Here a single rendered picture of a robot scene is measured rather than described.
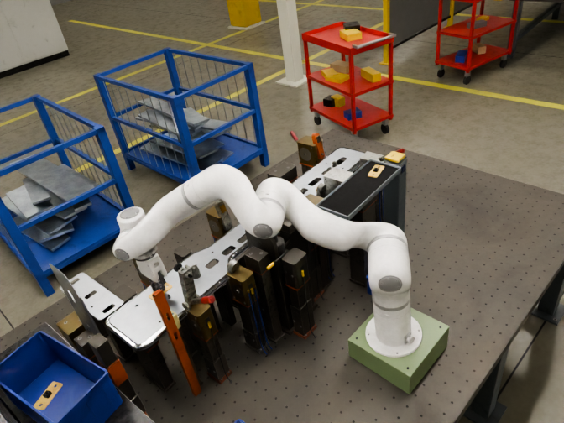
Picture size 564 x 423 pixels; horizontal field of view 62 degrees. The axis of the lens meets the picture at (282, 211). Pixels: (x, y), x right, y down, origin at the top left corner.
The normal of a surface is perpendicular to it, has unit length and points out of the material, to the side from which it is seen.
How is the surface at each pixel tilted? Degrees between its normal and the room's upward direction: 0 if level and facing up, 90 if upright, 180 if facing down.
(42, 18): 90
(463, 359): 0
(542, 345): 0
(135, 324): 0
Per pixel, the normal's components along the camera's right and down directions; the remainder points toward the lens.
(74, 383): -0.13, -0.81
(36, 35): 0.72, 0.33
